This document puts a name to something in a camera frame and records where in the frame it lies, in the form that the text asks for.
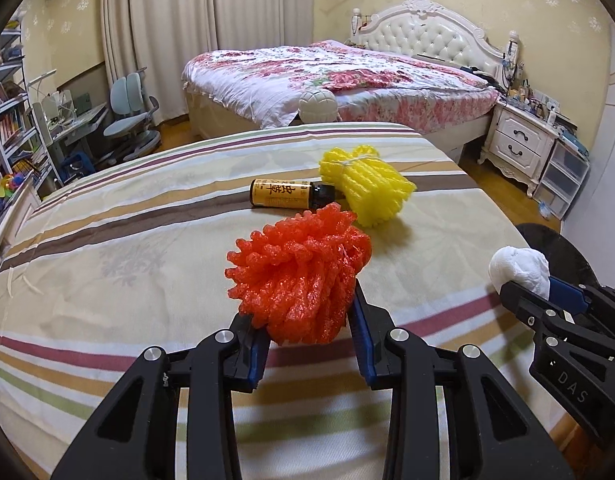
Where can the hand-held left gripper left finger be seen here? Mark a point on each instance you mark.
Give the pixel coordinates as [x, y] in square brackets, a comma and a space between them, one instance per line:
[260, 355]

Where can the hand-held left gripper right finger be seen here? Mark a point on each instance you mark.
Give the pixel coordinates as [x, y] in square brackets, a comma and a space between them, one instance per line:
[362, 340]

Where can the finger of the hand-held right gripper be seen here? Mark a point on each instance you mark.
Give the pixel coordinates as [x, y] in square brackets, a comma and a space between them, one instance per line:
[525, 305]
[570, 296]

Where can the white paper ball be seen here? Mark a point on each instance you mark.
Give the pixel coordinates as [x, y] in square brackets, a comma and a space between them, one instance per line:
[522, 265]

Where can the black-lined trash bin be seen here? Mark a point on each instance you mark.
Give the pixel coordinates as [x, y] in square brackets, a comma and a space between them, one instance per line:
[567, 255]

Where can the orange foam fruit net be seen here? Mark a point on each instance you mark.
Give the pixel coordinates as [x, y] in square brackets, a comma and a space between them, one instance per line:
[297, 270]

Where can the blue white crumpled wrapper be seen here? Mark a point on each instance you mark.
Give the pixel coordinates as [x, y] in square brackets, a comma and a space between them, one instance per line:
[546, 209]

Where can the clear plastic drawer unit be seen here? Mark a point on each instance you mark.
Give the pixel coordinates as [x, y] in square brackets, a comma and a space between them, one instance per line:
[562, 175]

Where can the yellow foam fruit net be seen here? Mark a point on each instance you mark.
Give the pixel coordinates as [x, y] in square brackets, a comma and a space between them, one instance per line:
[367, 185]

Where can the brown bottle with yellow label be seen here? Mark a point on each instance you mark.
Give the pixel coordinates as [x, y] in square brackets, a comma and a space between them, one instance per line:
[280, 193]

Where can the white nightstand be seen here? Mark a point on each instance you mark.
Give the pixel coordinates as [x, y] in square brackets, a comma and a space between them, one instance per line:
[517, 135]

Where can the pile of small bedside items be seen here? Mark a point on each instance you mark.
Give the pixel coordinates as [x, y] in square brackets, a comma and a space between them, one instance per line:
[530, 97]

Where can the floral quilt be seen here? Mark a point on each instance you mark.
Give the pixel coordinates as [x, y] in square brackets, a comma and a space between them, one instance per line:
[287, 70]

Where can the bed with floral quilt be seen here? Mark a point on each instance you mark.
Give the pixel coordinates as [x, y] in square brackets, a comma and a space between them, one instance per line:
[427, 35]

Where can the blue-grey desk chair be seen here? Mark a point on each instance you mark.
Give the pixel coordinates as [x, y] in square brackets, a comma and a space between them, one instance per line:
[125, 95]

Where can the white study desk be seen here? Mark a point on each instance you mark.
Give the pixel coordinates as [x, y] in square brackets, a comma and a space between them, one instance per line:
[82, 120]

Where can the pile of colourful toys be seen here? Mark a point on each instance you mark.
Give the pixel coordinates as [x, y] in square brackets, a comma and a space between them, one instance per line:
[7, 185]

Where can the white bookshelf with books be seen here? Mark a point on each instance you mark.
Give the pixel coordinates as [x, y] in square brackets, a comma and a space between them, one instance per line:
[7, 110]

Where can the cream pleated curtain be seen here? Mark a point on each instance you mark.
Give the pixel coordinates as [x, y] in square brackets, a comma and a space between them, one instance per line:
[187, 10]

